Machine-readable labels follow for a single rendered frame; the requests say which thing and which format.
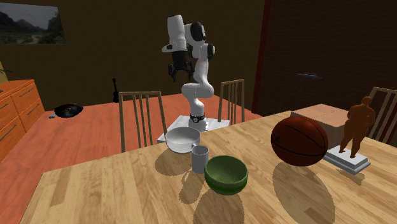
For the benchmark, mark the wooden dining table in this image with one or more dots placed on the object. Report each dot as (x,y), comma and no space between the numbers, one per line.
(108,186)

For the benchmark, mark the green bowl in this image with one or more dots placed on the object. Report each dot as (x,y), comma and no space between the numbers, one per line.
(225,175)

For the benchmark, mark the landscape wall picture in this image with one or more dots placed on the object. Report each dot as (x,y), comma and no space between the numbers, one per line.
(29,26)

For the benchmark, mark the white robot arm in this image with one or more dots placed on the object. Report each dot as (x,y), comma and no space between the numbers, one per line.
(198,93)

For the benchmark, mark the tan cardboard box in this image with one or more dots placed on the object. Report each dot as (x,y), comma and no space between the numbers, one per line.
(325,116)

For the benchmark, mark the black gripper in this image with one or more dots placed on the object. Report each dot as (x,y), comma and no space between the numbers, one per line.
(179,59)

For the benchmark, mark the small grey wall shelf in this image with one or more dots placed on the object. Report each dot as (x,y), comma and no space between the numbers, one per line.
(308,75)

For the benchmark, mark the black round floor object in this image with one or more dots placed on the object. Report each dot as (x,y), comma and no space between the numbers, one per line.
(68,110)

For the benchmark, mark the small black guitar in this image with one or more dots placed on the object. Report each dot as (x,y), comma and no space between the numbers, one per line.
(115,91)

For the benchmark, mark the brown figure on white base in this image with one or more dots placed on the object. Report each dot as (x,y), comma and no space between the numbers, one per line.
(356,124)

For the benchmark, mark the brown basketball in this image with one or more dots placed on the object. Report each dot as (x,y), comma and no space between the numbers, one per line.
(298,141)

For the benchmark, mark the white bowl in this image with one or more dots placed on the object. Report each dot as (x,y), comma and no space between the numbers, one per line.
(181,139)

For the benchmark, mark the orange chest of drawers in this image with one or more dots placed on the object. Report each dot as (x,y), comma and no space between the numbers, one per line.
(15,105)

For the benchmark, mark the grey cup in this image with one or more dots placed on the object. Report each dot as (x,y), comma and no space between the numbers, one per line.
(199,161)

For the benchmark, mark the wooden slat-back chair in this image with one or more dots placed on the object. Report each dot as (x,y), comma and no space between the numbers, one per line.
(383,114)
(140,118)
(231,99)

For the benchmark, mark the grey robot stand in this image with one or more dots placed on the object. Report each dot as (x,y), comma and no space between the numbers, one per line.
(217,123)

